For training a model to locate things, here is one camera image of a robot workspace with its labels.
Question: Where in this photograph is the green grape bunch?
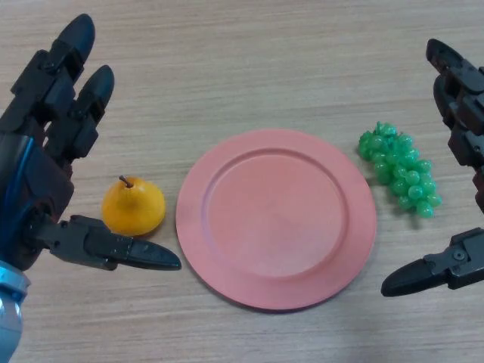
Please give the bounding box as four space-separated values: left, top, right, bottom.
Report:
358 120 442 219

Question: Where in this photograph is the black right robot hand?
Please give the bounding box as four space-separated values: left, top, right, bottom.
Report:
380 38 484 298

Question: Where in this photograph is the yellow pear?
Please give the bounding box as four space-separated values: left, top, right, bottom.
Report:
101 175 166 237

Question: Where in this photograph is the pink round plate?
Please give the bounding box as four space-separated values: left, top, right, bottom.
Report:
175 129 378 312

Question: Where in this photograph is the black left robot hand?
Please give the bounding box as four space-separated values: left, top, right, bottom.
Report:
0 14 182 271

